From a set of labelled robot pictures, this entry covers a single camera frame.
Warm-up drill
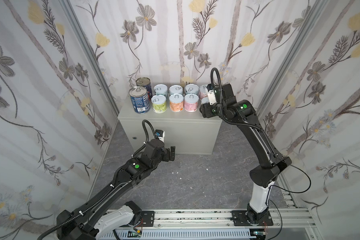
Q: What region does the teal label can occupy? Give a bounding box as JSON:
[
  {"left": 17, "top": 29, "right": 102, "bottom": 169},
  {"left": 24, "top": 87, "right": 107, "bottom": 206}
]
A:
[{"left": 185, "top": 84, "right": 199, "bottom": 95}]

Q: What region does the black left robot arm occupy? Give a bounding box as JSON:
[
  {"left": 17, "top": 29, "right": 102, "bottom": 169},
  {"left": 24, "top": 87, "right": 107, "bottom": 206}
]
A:
[{"left": 53, "top": 139, "right": 176, "bottom": 240}]

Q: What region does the orange label can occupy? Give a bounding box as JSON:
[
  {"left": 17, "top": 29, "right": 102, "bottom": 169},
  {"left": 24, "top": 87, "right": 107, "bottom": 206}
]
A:
[{"left": 169, "top": 94, "right": 184, "bottom": 113}]

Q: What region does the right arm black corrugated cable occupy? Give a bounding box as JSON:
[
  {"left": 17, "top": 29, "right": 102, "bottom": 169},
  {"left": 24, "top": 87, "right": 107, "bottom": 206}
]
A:
[{"left": 210, "top": 67, "right": 265, "bottom": 133}]

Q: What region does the light blue label can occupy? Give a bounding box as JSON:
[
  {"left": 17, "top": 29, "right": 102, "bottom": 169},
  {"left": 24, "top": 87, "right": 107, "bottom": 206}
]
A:
[{"left": 154, "top": 84, "right": 168, "bottom": 97}]

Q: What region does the grey metal cabinet box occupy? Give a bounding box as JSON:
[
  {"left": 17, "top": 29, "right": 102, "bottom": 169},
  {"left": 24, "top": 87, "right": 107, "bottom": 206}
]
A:
[{"left": 118, "top": 100, "right": 222, "bottom": 155}]

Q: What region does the yellow label can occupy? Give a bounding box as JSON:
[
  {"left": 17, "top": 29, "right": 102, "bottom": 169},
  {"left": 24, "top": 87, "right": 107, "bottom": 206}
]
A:
[{"left": 201, "top": 97, "right": 210, "bottom": 105}]

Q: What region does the aluminium corner frame right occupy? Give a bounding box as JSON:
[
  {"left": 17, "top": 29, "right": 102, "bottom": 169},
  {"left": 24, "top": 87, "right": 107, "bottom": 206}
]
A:
[{"left": 257, "top": 1, "right": 329, "bottom": 115}]

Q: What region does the aluminium corner frame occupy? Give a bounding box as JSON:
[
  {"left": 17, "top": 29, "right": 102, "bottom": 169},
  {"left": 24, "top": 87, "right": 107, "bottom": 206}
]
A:
[
  {"left": 257, "top": 1, "right": 329, "bottom": 115},
  {"left": 59, "top": 0, "right": 120, "bottom": 118}
]

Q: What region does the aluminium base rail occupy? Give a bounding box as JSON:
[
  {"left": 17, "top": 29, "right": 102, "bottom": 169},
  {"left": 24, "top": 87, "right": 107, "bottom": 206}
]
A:
[{"left": 140, "top": 208, "right": 317, "bottom": 229}]

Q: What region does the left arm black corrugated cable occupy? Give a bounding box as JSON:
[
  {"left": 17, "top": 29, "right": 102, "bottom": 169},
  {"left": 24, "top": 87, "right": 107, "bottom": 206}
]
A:
[{"left": 36, "top": 119, "right": 157, "bottom": 240}]

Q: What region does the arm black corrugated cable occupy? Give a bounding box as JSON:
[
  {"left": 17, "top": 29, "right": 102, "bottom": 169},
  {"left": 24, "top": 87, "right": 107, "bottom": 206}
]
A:
[
  {"left": 210, "top": 67, "right": 265, "bottom": 133},
  {"left": 36, "top": 119, "right": 157, "bottom": 240}
]

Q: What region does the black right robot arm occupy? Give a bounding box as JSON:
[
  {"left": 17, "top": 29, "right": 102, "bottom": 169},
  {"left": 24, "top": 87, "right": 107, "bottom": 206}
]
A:
[{"left": 200, "top": 84, "right": 292, "bottom": 226}]

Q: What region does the pale blue label can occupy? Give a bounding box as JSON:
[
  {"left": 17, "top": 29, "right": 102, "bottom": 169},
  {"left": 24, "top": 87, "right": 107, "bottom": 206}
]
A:
[{"left": 169, "top": 85, "right": 184, "bottom": 96}]

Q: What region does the aluminium corner frame left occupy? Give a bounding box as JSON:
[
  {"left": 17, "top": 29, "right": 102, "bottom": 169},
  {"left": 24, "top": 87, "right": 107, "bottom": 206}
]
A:
[{"left": 59, "top": 0, "right": 120, "bottom": 118}]

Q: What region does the green label can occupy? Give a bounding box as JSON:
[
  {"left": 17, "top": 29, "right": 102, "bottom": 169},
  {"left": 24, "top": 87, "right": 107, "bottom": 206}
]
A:
[{"left": 151, "top": 95, "right": 167, "bottom": 114}]

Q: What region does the blue nutrition label can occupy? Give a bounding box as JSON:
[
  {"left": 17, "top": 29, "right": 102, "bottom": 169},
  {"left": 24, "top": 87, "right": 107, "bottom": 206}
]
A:
[{"left": 129, "top": 86, "right": 151, "bottom": 114}]

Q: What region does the pink flower label can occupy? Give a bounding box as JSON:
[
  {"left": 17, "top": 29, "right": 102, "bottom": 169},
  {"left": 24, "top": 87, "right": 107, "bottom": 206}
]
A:
[{"left": 199, "top": 85, "right": 209, "bottom": 100}]

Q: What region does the dark blue tomato can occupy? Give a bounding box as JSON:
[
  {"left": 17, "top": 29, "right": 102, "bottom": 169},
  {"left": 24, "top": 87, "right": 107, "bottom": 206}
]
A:
[{"left": 136, "top": 77, "right": 153, "bottom": 99}]

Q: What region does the white slotted cable duct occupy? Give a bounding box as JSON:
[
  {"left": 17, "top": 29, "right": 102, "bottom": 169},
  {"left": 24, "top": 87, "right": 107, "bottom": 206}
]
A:
[{"left": 116, "top": 229, "right": 256, "bottom": 240}]

